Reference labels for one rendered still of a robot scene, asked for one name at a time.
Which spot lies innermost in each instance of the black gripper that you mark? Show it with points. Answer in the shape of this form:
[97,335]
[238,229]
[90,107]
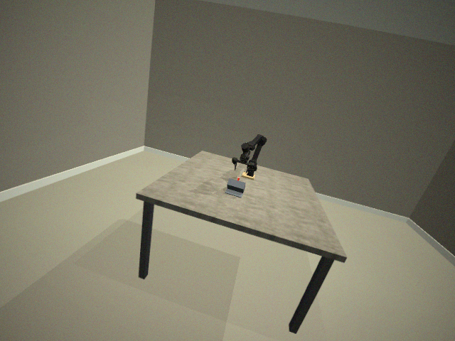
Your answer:
[250,165]

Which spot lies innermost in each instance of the grey sloped panel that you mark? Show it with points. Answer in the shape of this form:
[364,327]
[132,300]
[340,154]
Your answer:
[235,187]

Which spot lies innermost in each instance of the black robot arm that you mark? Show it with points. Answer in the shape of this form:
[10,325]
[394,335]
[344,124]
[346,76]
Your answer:
[260,140]

